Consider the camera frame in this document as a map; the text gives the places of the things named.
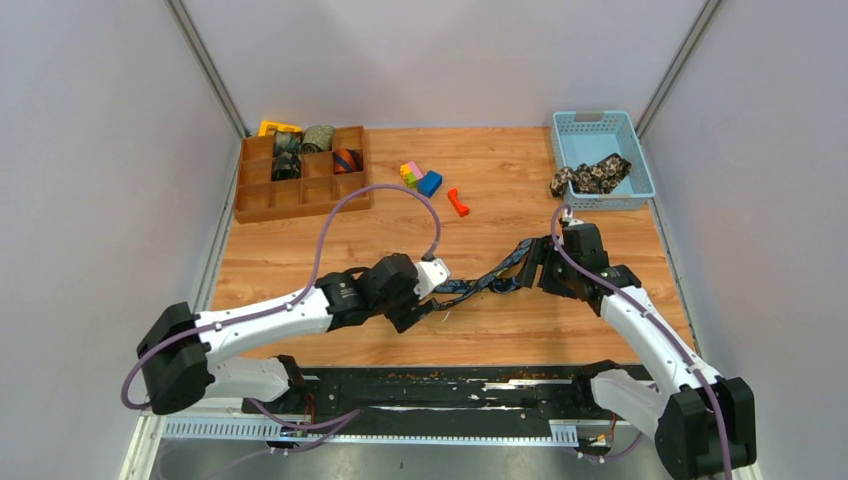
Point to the blue toy block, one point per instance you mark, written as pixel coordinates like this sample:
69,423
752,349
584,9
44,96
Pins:
429,183

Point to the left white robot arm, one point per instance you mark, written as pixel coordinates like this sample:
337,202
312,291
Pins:
191,356

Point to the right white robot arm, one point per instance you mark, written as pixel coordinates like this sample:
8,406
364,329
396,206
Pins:
701,422

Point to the rolled camouflage tie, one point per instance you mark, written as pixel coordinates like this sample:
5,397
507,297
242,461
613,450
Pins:
286,167

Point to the blue patterned necktie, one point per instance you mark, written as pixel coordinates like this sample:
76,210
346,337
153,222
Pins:
516,271

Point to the yellow plastic object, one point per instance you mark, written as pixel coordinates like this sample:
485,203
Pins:
268,127

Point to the brown floral necktie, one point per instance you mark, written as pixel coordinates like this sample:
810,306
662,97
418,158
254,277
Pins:
601,178

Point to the wooden compartment tray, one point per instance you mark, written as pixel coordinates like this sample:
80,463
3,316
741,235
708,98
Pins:
265,193

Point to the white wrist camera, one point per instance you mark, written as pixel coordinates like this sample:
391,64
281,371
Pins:
567,220
430,275

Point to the rolled olive tie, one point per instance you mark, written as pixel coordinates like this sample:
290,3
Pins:
317,138

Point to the yellow toy block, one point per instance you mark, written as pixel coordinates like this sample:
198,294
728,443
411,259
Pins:
405,171

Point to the light blue plastic basket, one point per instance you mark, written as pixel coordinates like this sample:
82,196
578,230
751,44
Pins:
588,138

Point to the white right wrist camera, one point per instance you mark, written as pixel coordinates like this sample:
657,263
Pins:
567,220

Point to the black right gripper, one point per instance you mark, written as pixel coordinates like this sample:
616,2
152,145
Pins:
543,253

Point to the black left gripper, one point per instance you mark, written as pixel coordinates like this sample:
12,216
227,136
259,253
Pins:
406,316

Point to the red toy block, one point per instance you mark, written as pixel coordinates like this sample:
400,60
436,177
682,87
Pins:
460,208

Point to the rolled dark green tie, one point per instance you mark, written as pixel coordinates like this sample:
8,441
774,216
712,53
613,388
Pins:
287,142

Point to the pink toy block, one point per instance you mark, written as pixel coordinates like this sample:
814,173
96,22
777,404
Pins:
415,170

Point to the rolled orange striped tie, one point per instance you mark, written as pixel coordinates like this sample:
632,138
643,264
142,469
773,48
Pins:
346,161

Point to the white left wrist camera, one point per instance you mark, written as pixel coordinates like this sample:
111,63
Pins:
430,275

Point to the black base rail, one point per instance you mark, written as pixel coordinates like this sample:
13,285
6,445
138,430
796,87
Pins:
446,401

